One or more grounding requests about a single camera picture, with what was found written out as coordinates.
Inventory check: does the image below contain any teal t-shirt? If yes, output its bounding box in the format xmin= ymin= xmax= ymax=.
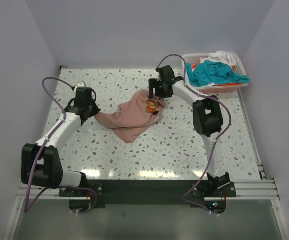
xmin=186 ymin=60 xmax=250 ymax=87

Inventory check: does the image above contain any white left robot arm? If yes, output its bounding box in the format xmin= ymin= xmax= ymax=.
xmin=21 ymin=87 xmax=100 ymax=196

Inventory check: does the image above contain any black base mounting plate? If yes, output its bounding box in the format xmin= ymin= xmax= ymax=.
xmin=59 ymin=180 xmax=237 ymax=214

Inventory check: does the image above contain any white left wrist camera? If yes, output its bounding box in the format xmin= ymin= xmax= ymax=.
xmin=75 ymin=81 xmax=87 ymax=88

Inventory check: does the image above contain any white t-shirt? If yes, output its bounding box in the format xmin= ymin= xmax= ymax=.
xmin=199 ymin=51 xmax=237 ymax=67

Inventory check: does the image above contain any aluminium rail frame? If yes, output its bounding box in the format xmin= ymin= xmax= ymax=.
xmin=16 ymin=179 xmax=280 ymax=200

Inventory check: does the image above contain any pink printed t-shirt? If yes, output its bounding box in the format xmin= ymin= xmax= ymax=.
xmin=95 ymin=89 xmax=166 ymax=144

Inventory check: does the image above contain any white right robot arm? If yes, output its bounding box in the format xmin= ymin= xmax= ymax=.
xmin=148 ymin=65 xmax=230 ymax=197

